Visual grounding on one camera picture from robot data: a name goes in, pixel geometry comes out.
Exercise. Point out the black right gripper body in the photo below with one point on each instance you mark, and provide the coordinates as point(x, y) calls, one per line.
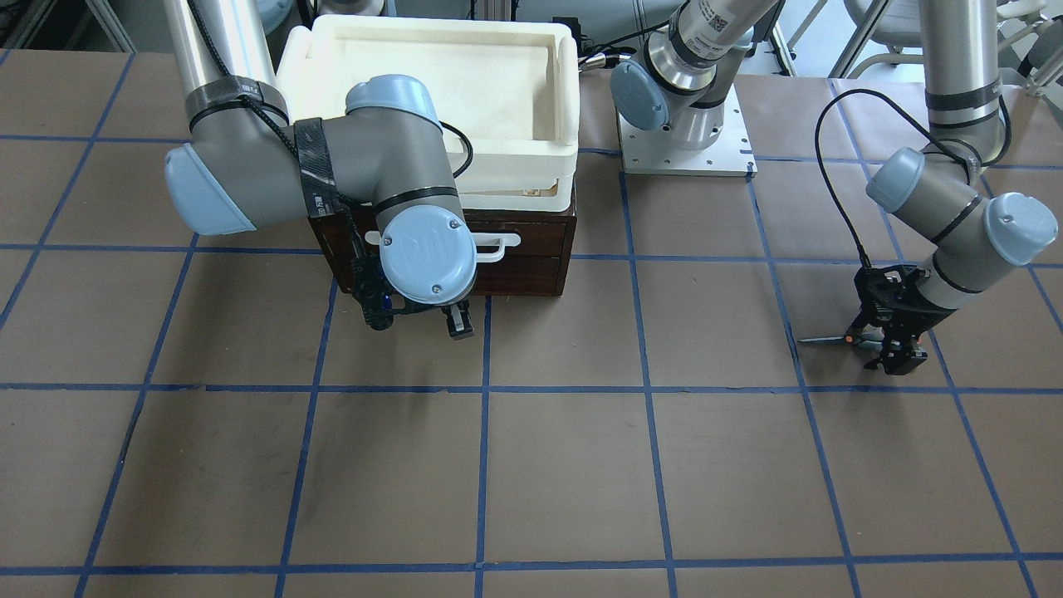
point(456, 320)

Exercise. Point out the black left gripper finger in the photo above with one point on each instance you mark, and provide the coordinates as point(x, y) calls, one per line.
point(863, 330)
point(896, 355)

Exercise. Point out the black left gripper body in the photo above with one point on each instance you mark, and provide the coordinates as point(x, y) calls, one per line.
point(913, 313)

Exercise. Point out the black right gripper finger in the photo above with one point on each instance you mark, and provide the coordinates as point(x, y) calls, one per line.
point(459, 322)

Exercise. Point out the grey orange scissors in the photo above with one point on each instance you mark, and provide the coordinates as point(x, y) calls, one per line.
point(839, 341)

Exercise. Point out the drawer with white handle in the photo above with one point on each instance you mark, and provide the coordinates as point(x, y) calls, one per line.
point(498, 245)

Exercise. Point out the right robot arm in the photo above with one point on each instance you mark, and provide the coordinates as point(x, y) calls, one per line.
point(375, 184)

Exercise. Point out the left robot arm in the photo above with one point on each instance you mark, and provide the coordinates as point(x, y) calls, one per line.
point(674, 88)

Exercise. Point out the dark wooden drawer box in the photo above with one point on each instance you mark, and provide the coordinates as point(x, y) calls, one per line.
point(537, 267)

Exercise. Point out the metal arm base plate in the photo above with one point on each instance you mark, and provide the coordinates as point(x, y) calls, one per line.
point(722, 149)

